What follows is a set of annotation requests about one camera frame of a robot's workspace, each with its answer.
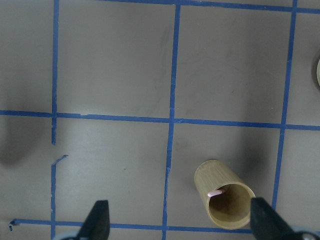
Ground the bamboo cylinder holder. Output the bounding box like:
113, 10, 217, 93
193, 159, 255, 230

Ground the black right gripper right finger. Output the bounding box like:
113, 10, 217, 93
250, 197, 300, 240

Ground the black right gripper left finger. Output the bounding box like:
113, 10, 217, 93
76, 200, 111, 240

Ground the wooden cup tree stand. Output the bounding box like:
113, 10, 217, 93
314, 54, 320, 87

